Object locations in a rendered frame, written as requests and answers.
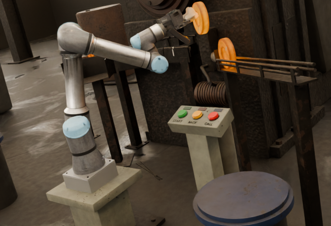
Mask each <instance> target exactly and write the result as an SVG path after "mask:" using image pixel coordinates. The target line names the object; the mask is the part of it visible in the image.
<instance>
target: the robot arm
mask: <svg viewBox="0 0 331 226"><path fill-rule="evenodd" d="M197 17H199V15H198V13H196V12H195V11H194V9H193V8H192V7H187V8H186V13H185V14H184V15H182V13H181V11H180V9H174V10H173V11H171V12H169V13H167V14H166V15H165V16H164V17H162V18H160V19H157V22H158V24H155V25H153V26H151V27H149V28H147V29H146V30H144V31H142V32H140V33H137V34H136V35H135V36H133V37H131V38H130V42H131V45H132V47H129V46H126V45H122V44H119V43H115V42H112V41H108V40H105V39H101V38H97V37H94V35H93V34H92V33H89V32H86V31H84V30H83V29H82V28H81V27H80V26H79V25H78V24H77V23H74V22H67V23H64V24H62V25H61V26H60V27H59V29H58V31H57V40H58V47H59V54H60V55H61V56H62V57H63V63H64V75H65V87H66V103H67V108H66V109H65V110H64V114H65V122H64V124H63V132H64V134H65V136H66V140H67V143H68V145H69V148H70V151H71V154H72V169H73V172H74V174H76V175H86V174H90V173H93V172H95V171H97V170H99V169H101V168H102V167H103V166H104V165H105V158H104V156H103V155H102V153H101V152H100V151H99V149H98V148H97V146H96V143H95V140H94V137H93V134H92V130H91V125H90V114H89V108H88V107H87V106H86V104H85V91H84V77H83V64H82V55H89V54H92V55H96V56H100V57H103V58H107V59H111V60H115V61H118V62H122V63H126V64H130V65H134V66H138V67H141V68H145V69H149V70H150V71H151V72H155V73H164V72H165V71H166V70H167V69H168V61H167V60H166V58H165V57H163V56H162V55H160V54H159V52H158V50H157V48H156V46H155V45H154V43H156V42H157V41H159V40H161V39H163V38H164V37H165V36H167V32H169V33H170V34H172V35H173V36H175V37H176V38H178V39H179V40H181V42H182V43H184V44H189V42H190V40H189V39H188V37H187V36H183V35H182V34H180V33H179V32H177V30H178V29H180V28H182V27H184V26H186V25H187V24H189V23H191V22H192V21H193V20H195V19H196V18H197ZM166 31H167V32H166Z"/></svg>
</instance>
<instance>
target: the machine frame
mask: <svg viewBox="0 0 331 226"><path fill-rule="evenodd" d="M199 1H201V2H203V3H204V5H205V7H206V9H207V13H208V17H209V27H216V28H217V34H218V39H219V40H220V39H222V38H226V37H227V38H229V39H230V40H231V42H232V44H233V46H234V49H235V54H236V56H237V57H249V58H261V59H274V60H286V61H298V62H310V63H311V57H310V48H309V39H308V30H307V21H306V13H305V4H304V0H196V1H195V2H199ZM125 4H126V9H127V13H128V17H129V22H128V23H125V24H124V27H125V31H126V36H127V40H128V44H129V46H131V42H130V38H131V37H133V36H135V35H136V34H137V33H140V32H142V31H144V30H146V29H147V28H149V27H151V26H153V25H155V24H158V22H157V18H154V17H152V16H151V15H149V14H148V13H146V12H145V11H144V10H143V9H142V8H141V6H140V5H139V4H138V2H137V1H136V0H125ZM183 31H184V32H185V35H188V34H196V36H193V38H194V43H195V42H196V43H197V48H198V54H196V55H194V56H193V57H194V62H195V67H196V73H197V78H198V83H199V82H202V81H207V78H206V77H205V75H204V74H203V72H202V70H201V69H200V67H201V66H202V61H201V55H200V50H199V43H198V37H197V31H196V29H195V27H194V23H193V21H192V22H191V23H189V24H187V25H186V26H184V27H182V28H180V29H178V30H177V32H179V33H180V34H181V32H183ZM134 71H135V75H136V79H137V84H138V88H139V92H140V97H141V101H142V105H143V110H144V114H145V118H146V123H147V126H148V130H147V131H146V132H145V133H146V137H147V140H151V142H157V143H164V144H171V145H178V146H185V147H188V142H187V137H186V134H185V133H179V132H172V131H171V129H170V127H169V125H168V122H169V120H170V119H171V118H172V116H173V115H174V114H175V113H176V111H177V110H178V109H179V108H180V106H181V105H183V106H189V104H188V99H187V94H186V89H185V84H184V78H183V73H182V68H181V63H168V69H167V70H166V71H165V72H164V73H155V72H151V71H150V70H149V69H145V68H141V67H140V68H135V69H134ZM236 77H237V83H238V90H239V96H240V102H241V108H242V114H243V120H244V126H245V132H246V138H247V144H248V151H249V155H250V156H255V157H261V158H268V159H269V158H271V157H275V158H281V157H282V156H283V155H285V154H286V153H287V152H288V151H289V150H290V149H291V148H292V147H293V146H294V145H295V138H294V131H293V123H292V116H291V108H290V100H289V92H288V85H287V84H286V83H281V82H276V81H270V80H265V79H260V78H255V77H249V76H244V75H237V74H236ZM307 91H308V99H309V108H310V117H311V125H312V128H313V127H314V126H315V125H316V124H317V123H318V122H319V121H320V120H321V119H322V118H323V117H324V116H325V107H324V106H316V102H315V93H314V84H313V82H311V83H307Z"/></svg>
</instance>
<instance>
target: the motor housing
mask: <svg viewBox="0 0 331 226"><path fill-rule="evenodd" d="M212 82H213V83H216V84H217V86H215V87H213V86H210V85H209V84H208V81H202V82H199V83H198V84H197V85H196V87H195V90H194V96H195V99H196V101H197V102H198V103H199V104H202V105H204V106H202V107H216V108H223V106H228V105H229V103H228V97H227V91H226V86H225V82H221V81H220V82H219V81H212Z"/></svg>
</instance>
